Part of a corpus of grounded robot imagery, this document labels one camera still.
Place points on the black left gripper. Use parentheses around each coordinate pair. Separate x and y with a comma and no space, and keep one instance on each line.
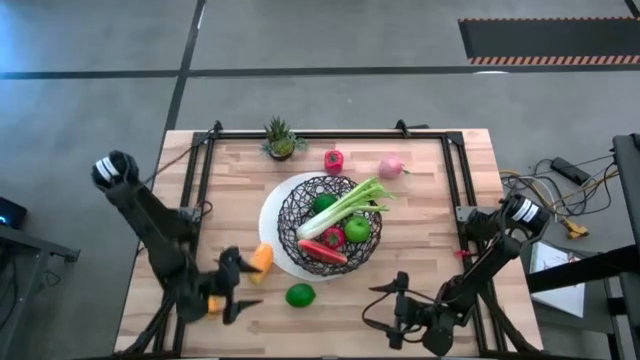
(229,285)

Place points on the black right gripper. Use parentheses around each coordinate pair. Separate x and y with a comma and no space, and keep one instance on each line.
(410,312)

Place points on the long red vegetable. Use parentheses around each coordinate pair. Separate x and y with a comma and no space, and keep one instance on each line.
(322,251)

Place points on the green apple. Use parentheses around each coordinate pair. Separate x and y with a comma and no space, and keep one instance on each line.
(357,229)

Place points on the green round fruit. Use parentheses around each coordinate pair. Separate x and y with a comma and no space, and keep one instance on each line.
(323,202)

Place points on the green celery stalk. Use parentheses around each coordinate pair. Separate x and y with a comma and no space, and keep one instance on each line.
(340,210)

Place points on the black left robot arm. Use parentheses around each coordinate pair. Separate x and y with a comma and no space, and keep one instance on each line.
(150,220)

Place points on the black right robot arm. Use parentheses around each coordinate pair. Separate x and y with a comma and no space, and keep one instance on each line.
(490,250)

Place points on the green lime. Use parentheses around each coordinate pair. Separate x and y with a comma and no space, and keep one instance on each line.
(300,295)

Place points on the white round plate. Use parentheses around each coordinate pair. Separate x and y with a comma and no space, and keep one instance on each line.
(269,220)

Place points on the small red clip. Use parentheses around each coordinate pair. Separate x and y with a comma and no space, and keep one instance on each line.
(462,254)

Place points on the red onion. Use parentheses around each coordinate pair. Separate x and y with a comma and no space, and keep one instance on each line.
(390,166)

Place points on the potted succulent plant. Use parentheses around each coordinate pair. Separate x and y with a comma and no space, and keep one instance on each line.
(281,141)

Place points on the small red bell pepper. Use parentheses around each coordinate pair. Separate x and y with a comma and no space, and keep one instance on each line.
(333,161)

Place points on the white paper sheet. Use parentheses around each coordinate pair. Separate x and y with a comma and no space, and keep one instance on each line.
(557,280)

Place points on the dark metal side table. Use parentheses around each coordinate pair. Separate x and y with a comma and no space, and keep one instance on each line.
(35,245)

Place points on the black power adapter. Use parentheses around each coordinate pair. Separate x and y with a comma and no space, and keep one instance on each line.
(570,170)

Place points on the black device with blue light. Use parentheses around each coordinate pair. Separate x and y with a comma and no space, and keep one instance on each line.
(11,214)

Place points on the black side stand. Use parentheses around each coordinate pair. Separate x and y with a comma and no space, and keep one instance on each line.
(627,200)

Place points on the black hazard-striped floor mat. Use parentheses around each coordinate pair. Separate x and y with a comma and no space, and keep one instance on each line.
(550,37)

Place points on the black aluminium rig frame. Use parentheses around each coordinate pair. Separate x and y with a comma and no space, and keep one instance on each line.
(325,135)

